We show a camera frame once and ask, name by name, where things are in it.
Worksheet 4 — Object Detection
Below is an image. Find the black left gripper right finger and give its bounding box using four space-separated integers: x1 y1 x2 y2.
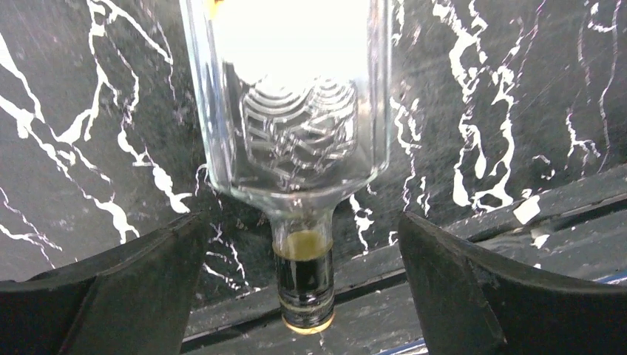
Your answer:
398 213 626 354

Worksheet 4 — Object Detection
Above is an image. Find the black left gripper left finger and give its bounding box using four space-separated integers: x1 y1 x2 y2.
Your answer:
1 213 208 354

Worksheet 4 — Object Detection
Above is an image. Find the clear square liquor bottle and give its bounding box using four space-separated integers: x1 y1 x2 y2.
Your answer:
180 1 392 335

